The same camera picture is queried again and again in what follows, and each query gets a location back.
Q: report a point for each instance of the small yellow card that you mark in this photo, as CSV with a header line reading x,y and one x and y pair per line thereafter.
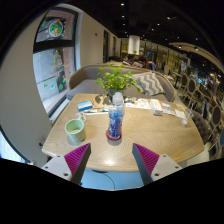
x,y
180,107

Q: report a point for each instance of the long white wrapped straw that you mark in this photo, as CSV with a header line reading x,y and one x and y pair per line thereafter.
x,y
95,111

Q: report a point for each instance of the flat round red coaster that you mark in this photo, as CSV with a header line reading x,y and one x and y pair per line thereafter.
x,y
108,136

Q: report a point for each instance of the group of ceiling spotlights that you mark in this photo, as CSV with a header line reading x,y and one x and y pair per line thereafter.
x,y
122,4

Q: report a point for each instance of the light green mug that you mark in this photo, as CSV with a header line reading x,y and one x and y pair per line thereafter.
x,y
75,130

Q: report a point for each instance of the clear blue-labelled drink bottle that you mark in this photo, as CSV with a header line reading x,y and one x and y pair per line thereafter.
x,y
115,120

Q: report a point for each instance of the person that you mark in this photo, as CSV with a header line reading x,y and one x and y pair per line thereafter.
x,y
130,61
150,65

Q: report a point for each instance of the group of round-backed dining chairs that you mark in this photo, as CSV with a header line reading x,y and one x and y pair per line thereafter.
x,y
213,116

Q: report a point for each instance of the blue and white flat box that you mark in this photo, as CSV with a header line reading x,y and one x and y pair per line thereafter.
x,y
85,106

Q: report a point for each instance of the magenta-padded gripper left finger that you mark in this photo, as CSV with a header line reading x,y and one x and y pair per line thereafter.
x,y
76,159

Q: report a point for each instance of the white round pillar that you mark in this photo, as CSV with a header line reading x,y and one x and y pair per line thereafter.
x,y
133,45

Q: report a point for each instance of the small blue white pack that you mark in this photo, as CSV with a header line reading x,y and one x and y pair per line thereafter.
x,y
166,106

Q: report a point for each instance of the white printed menu sheet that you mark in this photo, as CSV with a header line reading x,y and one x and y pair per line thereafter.
x,y
138,103

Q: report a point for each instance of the white napkin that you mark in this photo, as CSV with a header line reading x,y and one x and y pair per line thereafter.
x,y
180,114

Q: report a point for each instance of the window with festive decals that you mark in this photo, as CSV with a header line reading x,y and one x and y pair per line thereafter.
x,y
53,63

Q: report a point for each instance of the grey white zigzag cushion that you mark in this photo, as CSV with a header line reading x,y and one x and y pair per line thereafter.
x,y
150,83

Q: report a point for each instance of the green potted plant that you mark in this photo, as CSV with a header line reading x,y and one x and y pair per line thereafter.
x,y
116,78

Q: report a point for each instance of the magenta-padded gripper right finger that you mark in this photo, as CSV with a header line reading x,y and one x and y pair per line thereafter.
x,y
146,159

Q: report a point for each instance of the grey curved sofa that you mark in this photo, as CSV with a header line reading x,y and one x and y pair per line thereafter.
x,y
83,85

